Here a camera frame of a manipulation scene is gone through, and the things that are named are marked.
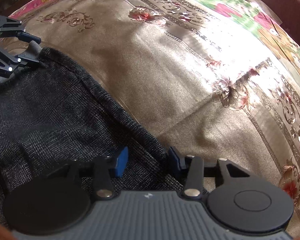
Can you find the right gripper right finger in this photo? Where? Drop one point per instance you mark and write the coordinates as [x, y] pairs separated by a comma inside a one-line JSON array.
[[190, 170]]

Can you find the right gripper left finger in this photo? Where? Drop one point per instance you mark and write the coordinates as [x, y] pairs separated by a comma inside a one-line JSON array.
[[107, 168]]

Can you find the dark grey knit pants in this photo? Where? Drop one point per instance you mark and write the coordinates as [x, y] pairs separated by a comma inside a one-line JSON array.
[[53, 110]]

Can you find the floral satin bedspread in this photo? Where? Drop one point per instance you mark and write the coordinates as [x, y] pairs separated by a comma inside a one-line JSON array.
[[216, 78]]

